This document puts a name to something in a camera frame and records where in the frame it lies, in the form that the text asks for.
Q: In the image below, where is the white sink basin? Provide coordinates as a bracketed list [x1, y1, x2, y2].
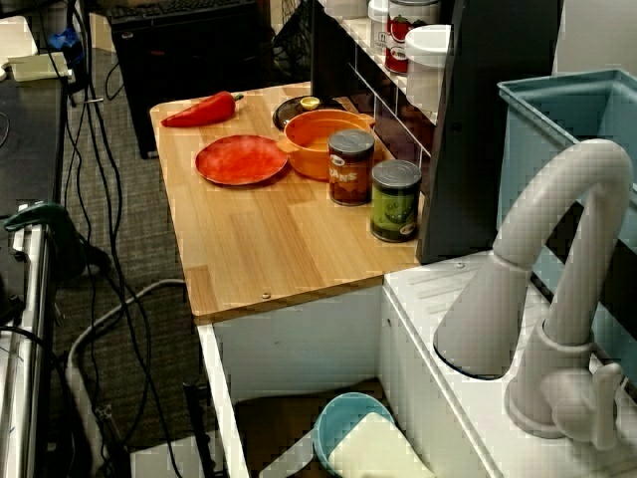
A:
[196, 248, 637, 478]

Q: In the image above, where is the green clamp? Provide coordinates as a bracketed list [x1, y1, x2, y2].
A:
[3, 201, 89, 280]

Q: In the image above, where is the green pickle can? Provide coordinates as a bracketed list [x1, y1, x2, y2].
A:
[370, 158, 423, 244]

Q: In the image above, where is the pale paper notepad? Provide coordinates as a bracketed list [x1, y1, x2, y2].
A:
[7, 52, 74, 84]

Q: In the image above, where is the white table board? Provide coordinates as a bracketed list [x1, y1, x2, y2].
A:
[0, 16, 39, 81]

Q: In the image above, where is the brown lid with yellow knob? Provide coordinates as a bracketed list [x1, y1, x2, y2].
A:
[272, 96, 352, 133]

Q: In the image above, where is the teal plastic bin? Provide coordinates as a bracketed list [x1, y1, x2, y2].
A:
[497, 68, 637, 384]

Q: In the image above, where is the small printed white jar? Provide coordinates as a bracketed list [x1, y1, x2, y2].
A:
[366, 0, 390, 56]

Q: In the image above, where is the red round plate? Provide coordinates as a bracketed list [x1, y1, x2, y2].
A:
[194, 133, 290, 187]

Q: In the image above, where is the tomato print can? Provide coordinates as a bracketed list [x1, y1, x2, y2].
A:
[385, 0, 443, 76]

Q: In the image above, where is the grey hose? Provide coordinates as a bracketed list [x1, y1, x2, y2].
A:
[67, 277, 188, 478]

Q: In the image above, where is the black rod stand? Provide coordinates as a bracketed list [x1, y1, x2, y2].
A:
[181, 377, 220, 478]

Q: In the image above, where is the aluminium extrusion bar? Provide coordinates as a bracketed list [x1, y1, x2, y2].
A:
[92, 402, 128, 478]

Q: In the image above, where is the dark kitchen upright panel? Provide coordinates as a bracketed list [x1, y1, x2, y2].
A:
[417, 0, 566, 265]
[311, 0, 352, 109]

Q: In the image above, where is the brown beans can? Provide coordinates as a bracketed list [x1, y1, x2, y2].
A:
[326, 128, 375, 206]

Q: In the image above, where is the black keyboard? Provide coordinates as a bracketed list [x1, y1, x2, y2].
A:
[109, 0, 258, 24]

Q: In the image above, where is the light blue bowl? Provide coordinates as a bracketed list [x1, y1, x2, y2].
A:
[313, 391, 397, 474]

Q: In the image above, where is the dark tiled backsplash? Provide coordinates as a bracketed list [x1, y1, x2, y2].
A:
[342, 29, 439, 200]

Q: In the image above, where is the black cable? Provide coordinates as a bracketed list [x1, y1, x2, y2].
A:
[62, 0, 113, 270]
[69, 0, 183, 478]

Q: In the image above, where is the black desk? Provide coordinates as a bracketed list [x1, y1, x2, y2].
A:
[0, 79, 66, 220]

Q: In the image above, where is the grey toy faucet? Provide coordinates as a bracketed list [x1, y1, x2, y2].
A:
[432, 137, 636, 449]

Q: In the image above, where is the orange plastic toy pot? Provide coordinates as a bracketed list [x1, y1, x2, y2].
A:
[276, 109, 377, 180]

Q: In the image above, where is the white tiled shelf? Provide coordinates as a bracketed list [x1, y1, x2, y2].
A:
[318, 0, 442, 125]

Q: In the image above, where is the metal frame rail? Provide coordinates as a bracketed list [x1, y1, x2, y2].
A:
[0, 223, 54, 478]

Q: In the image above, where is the black computer tower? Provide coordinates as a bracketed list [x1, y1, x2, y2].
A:
[109, 0, 273, 160]

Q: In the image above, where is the red toy chili pepper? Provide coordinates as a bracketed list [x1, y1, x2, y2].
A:
[160, 91, 246, 128]

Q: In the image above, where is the white lidded plastic jar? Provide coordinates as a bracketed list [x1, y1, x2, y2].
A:
[404, 23, 453, 101]

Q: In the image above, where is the blue plastic object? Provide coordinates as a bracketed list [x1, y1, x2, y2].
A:
[49, 28, 84, 66]

